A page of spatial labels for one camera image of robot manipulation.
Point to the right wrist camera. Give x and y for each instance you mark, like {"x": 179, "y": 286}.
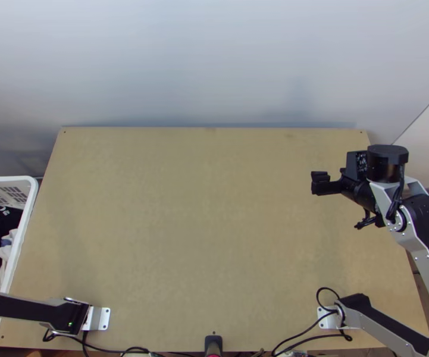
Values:
{"x": 356, "y": 165}

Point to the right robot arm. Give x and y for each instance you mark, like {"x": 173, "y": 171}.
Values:
{"x": 426, "y": 238}

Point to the white laundry basket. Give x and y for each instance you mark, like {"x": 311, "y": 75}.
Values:
{"x": 21, "y": 223}

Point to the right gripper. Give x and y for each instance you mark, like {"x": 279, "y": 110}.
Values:
{"x": 359, "y": 193}

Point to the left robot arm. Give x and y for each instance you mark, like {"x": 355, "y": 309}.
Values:
{"x": 21, "y": 306}

